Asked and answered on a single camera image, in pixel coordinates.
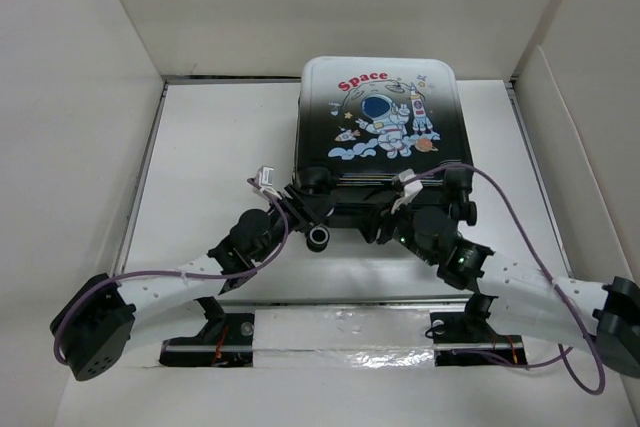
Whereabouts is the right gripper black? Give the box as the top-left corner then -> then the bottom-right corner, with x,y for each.
349,195 -> 438,267

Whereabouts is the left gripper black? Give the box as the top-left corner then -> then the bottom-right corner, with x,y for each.
252,185 -> 336,263

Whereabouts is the black white space-print suitcase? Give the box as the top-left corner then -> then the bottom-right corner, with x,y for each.
293,56 -> 477,229

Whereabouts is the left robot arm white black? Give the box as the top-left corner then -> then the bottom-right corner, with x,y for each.
50,185 -> 335,382

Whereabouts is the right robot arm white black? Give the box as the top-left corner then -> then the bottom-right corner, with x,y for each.
359,205 -> 639,378

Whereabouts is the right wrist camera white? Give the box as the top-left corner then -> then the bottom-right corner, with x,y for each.
390,169 -> 423,214

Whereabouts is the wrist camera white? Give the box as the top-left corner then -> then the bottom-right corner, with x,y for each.
247,165 -> 280,198
390,169 -> 423,214

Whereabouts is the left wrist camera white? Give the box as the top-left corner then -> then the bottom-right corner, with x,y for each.
247,165 -> 280,198

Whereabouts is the aluminium front rail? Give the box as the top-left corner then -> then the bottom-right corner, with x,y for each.
216,296 -> 469,308

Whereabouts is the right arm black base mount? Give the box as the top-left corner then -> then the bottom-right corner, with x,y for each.
424,294 -> 528,367

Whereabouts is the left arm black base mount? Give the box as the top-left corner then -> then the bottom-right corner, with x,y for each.
159,297 -> 255,368

